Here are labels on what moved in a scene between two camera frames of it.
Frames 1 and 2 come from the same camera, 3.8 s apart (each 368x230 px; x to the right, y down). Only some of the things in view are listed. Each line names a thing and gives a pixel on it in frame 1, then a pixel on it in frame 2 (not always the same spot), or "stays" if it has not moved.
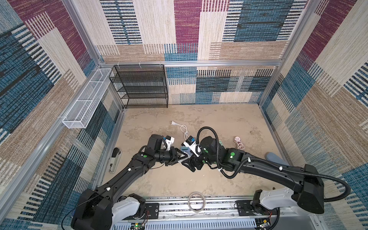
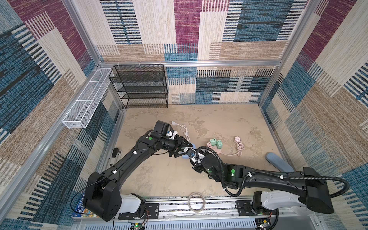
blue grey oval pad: [272, 157] stays
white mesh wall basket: [83, 110] stays
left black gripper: [174, 158] -> [178, 143]
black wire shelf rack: [141, 86] stays
